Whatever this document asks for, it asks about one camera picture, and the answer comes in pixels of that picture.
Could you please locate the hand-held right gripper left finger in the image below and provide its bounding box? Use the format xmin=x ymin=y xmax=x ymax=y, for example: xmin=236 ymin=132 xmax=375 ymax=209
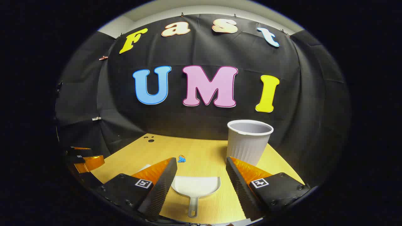
xmin=96 ymin=157 xmax=178 ymax=221

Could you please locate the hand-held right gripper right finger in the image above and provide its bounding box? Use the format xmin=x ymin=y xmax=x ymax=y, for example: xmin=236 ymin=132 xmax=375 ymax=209
xmin=225 ymin=156 xmax=311 ymax=221

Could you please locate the white plastic dustpan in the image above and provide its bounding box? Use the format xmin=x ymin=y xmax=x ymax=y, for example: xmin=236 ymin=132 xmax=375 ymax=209
xmin=171 ymin=176 xmax=221 ymax=218

